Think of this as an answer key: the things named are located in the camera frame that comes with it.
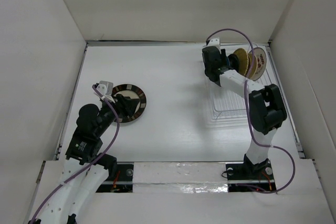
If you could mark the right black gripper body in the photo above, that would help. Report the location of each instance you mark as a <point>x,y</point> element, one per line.
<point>223,56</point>

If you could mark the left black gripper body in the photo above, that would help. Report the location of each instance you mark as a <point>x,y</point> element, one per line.
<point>108,118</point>

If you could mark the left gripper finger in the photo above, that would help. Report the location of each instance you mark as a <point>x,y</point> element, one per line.
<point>121,100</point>
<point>129,106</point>

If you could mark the black rimmed striped plate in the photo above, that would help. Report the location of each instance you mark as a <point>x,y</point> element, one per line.
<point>137,97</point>

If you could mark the woven bamboo plate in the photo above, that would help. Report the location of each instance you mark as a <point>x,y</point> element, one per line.
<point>244,61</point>

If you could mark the gold and black plate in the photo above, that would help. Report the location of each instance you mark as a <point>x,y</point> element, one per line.
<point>252,64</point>

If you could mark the white plate with red characters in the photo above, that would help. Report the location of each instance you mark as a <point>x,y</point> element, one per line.
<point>261,61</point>

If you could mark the blue leaf shaped dish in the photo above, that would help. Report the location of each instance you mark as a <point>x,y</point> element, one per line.
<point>233,62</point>

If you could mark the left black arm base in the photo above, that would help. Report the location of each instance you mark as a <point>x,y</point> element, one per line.
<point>121,181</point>

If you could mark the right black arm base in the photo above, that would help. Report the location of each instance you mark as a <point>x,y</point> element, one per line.
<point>239,180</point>

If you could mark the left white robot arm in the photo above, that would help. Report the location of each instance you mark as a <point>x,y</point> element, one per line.
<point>85,165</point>

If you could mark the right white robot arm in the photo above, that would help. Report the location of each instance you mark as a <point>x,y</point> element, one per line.
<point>265,107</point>

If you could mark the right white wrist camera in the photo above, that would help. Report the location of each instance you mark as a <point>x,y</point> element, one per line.
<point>213,42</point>

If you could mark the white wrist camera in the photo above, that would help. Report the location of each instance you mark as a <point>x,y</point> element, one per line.
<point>213,42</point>
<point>103,89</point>

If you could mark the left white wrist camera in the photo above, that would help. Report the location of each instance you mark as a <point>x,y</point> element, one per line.
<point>103,89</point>

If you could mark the white wire dish rack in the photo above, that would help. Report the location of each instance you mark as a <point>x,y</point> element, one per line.
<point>224,105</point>

